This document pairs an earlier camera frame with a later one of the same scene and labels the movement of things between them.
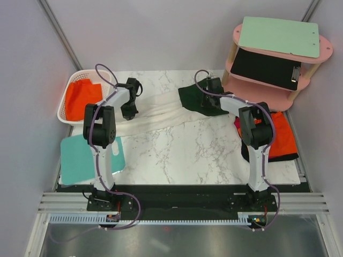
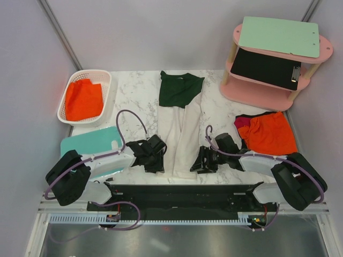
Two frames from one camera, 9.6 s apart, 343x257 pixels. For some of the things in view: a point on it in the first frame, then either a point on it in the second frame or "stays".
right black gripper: x=204 y=104 -> x=199 y=165
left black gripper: x=129 y=115 -> x=158 y=166
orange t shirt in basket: x=79 y=93 stays
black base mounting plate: x=161 y=199 stays
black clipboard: x=268 y=68 stays
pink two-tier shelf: x=276 y=97 stays
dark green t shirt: x=191 y=98 -> x=176 y=90
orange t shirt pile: x=284 y=142 stays
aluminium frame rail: x=57 y=202 stays
